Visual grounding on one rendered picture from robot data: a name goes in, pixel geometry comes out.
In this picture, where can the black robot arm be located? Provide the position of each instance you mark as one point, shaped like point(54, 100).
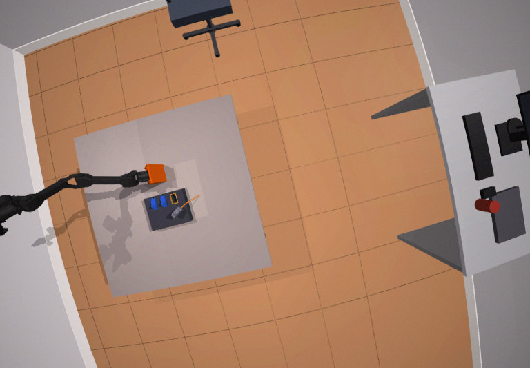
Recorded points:
point(12, 205)

